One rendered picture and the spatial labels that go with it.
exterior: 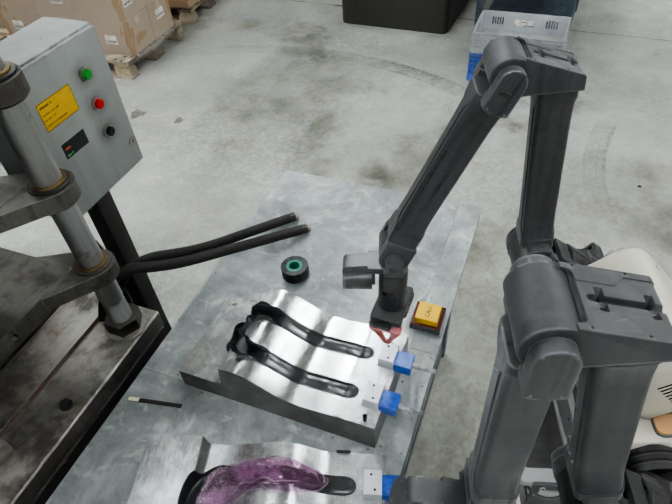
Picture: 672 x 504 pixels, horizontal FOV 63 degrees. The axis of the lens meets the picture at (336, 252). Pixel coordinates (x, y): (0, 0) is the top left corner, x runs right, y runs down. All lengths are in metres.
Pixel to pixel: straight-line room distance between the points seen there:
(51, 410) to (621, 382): 1.32
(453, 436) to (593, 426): 1.61
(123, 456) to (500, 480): 0.92
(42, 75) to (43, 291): 0.49
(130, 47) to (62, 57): 3.27
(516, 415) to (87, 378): 1.21
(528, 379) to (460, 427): 1.77
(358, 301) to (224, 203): 1.80
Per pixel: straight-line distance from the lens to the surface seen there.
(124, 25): 4.67
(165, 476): 1.23
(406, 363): 1.29
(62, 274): 1.49
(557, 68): 0.82
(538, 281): 0.50
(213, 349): 1.43
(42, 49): 1.47
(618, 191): 3.38
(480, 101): 0.82
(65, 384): 1.61
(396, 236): 0.97
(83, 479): 1.43
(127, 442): 1.43
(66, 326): 1.74
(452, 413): 2.27
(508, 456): 0.68
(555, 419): 1.11
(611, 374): 0.56
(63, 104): 1.49
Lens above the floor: 1.98
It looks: 45 degrees down
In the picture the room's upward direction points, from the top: 5 degrees counter-clockwise
